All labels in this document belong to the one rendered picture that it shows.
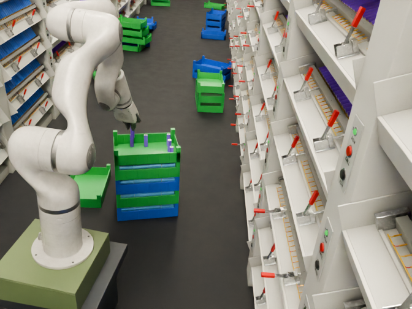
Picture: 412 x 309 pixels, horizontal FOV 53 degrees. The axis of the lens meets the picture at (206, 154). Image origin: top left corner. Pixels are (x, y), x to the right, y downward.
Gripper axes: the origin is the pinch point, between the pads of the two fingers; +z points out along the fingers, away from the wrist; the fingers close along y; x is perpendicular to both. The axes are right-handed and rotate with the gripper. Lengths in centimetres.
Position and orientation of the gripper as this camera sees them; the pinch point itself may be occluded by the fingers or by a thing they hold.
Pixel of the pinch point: (130, 125)
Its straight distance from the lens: 191.6
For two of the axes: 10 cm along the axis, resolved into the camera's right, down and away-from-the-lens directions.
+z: 0.7, 5.8, 8.1
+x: 3.1, -7.8, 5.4
